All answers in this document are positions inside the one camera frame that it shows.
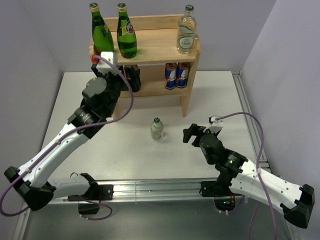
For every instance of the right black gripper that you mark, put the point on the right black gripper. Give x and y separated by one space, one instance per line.
193 129

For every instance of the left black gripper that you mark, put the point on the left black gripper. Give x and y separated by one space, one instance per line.
118 76

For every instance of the black gold can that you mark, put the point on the black gold can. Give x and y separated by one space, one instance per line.
132 70
121 69

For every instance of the green bottle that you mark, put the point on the green bottle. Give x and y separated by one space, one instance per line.
126 36
101 35

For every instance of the small clear glass bottle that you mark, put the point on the small clear glass bottle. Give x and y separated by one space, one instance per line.
156 129

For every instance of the large clear soda water bottle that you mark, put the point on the large clear soda water bottle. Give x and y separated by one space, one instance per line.
186 31

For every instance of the black gold can front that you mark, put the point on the black gold can front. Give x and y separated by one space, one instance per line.
132 70

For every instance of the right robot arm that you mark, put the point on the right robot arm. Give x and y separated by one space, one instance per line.
238 175

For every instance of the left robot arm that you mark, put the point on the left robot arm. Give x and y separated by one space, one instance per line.
32 180

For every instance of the wooden two-tier shelf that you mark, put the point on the wooden two-tier shelf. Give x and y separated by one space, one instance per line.
156 46

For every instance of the left blue energy drink can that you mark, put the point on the left blue energy drink can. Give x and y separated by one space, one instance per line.
170 75

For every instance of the blue energy drink can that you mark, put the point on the blue energy drink can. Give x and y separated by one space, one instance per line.
182 74
170 75

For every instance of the right blue energy drink can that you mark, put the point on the right blue energy drink can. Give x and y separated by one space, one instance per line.
182 74

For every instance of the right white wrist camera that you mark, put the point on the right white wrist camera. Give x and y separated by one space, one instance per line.
215 125

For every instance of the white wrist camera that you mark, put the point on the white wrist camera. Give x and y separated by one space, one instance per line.
215 125
105 62

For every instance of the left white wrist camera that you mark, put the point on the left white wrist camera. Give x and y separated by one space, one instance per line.
105 62

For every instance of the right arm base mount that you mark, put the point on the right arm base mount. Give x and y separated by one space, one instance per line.
225 202

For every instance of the aluminium frame rail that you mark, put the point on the aluminium frame rail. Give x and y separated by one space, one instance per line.
156 183

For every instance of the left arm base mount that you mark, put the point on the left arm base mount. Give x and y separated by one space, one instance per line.
92 201

